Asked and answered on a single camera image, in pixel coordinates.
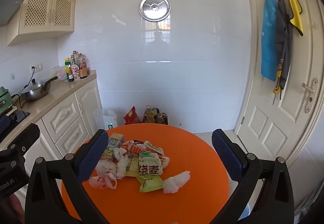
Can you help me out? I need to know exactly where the pink white plastic bag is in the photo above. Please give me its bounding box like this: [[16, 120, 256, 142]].
[[88, 159, 118, 190]]

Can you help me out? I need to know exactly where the light green snack packet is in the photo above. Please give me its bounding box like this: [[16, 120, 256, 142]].
[[135, 174, 164, 193]]

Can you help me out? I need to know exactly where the yellow cooking oil bottle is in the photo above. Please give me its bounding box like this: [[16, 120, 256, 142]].
[[144, 106, 155, 124]]

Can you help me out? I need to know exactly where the black power cable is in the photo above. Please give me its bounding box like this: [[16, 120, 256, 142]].
[[24, 67, 36, 89]]

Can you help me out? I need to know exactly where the cream lattice door cabinet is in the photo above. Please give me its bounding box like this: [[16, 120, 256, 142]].
[[7, 0, 76, 46]]

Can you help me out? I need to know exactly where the cream kitchen counter cabinet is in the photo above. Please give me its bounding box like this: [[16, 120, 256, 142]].
[[0, 70, 103, 196]]

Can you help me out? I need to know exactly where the white wrapper with red print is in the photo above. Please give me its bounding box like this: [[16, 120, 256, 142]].
[[138, 152, 164, 176]]

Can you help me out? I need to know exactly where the yellow cloth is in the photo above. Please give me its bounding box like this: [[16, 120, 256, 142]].
[[286, 0, 304, 36]]

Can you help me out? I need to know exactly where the yellow capped green bottle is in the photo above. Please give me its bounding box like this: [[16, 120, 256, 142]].
[[64, 58, 71, 80]]

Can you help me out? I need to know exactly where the round steel lid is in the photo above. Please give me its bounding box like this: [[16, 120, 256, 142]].
[[139, 0, 173, 22]]

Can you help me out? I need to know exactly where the red white label bottle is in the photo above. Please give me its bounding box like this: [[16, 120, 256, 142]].
[[70, 63, 80, 80]]

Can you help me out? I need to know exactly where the steel wok with black handle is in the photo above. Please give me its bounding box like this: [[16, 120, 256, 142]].
[[20, 76, 59, 102]]

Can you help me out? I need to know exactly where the blue apron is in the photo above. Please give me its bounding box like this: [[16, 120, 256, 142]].
[[261, 0, 279, 82]]

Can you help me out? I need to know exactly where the black gas stove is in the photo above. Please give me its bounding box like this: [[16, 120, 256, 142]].
[[0, 110, 30, 138]]

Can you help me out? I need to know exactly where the yellow green wrapper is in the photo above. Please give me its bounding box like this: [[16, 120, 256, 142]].
[[125, 155, 140, 177]]

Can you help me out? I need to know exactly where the pink plastic container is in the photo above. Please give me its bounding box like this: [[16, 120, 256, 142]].
[[57, 66, 67, 81]]

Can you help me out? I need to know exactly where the grey cloth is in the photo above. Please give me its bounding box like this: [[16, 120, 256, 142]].
[[273, 0, 294, 105]]

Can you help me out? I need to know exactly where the green white wrapper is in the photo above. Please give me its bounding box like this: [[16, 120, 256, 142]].
[[101, 145, 115, 161]]

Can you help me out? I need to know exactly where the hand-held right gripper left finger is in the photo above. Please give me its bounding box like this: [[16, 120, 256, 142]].
[[25, 128, 109, 224]]

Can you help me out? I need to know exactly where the red bag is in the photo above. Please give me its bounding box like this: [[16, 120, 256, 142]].
[[124, 106, 140, 125]]

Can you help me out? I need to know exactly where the green cooking appliance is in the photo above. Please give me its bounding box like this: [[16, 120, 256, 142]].
[[0, 86, 13, 114]]

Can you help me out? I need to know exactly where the white panel door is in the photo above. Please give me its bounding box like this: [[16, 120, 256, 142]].
[[234, 0, 324, 166]]

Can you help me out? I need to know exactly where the brown sauce bottle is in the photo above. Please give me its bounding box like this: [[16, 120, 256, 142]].
[[77, 53, 88, 79]]

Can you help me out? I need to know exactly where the grey range hood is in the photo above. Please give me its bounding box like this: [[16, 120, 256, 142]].
[[0, 0, 29, 27]]

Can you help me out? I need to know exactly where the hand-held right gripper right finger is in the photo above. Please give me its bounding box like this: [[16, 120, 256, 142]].
[[211, 128, 295, 224]]

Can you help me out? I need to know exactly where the metal door handle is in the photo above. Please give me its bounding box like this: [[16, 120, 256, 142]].
[[302, 78, 319, 113]]

